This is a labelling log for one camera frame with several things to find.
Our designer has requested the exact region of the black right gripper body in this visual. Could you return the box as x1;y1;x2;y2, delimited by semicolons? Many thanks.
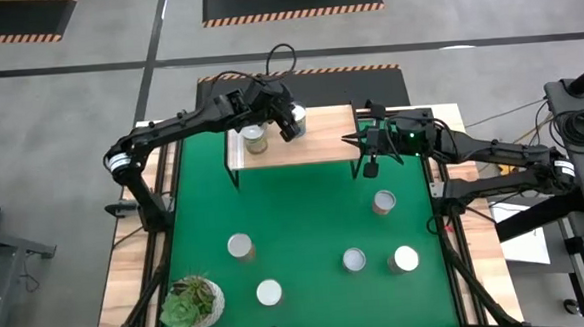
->
359;98;442;180

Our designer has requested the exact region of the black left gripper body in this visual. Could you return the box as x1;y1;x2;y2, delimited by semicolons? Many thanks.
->
240;76;303;146

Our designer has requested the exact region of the blue label tin can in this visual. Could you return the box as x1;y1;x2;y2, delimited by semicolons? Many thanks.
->
288;102;309;139

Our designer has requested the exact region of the green oranges tin can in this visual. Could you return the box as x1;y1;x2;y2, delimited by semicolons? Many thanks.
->
241;124;270;156

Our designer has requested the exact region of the berries tin can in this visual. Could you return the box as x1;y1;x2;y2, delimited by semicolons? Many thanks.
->
371;188;399;217

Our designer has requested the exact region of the short sliced peaches tin can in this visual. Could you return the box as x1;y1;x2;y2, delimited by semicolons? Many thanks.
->
340;246;369;275

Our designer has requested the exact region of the olive label tin can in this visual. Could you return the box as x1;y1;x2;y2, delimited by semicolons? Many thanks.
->
386;244;422;276

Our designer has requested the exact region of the brown label tin can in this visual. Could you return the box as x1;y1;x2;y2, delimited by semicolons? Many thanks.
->
226;232;257;264

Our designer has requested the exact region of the orange pineapple tin can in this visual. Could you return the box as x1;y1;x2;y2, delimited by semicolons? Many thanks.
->
255;277;284;308

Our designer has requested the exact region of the wooden shelf with black legs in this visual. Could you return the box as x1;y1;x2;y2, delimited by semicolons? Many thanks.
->
221;98;367;190

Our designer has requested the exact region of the grey equipment cart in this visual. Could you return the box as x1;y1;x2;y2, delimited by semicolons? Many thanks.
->
542;76;584;219

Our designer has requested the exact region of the black beam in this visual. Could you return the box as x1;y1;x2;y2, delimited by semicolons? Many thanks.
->
493;183;584;244

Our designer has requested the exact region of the white paper sheet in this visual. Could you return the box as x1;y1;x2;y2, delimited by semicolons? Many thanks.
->
487;197;553;268

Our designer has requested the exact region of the spiky green succulent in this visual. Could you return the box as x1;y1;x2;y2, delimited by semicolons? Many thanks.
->
170;272;217;316

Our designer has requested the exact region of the white geometric plant pot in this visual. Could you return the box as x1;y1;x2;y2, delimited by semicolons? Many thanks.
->
175;274;227;327

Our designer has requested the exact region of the green rosette succulent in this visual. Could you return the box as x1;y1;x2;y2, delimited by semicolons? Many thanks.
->
158;292;201;327

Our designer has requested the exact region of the grey metal desk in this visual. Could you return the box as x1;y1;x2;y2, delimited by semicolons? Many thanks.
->
0;219;61;327

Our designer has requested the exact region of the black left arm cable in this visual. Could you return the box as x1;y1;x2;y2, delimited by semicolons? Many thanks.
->
205;41;300;89

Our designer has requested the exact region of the grey floor cable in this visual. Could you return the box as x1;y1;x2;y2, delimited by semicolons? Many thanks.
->
463;98;550;129

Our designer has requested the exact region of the coiled black cable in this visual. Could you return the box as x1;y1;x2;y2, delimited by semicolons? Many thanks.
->
549;108;584;157

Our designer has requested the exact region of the black metal rig frame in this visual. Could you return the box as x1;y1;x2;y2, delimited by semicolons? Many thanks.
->
82;91;528;327

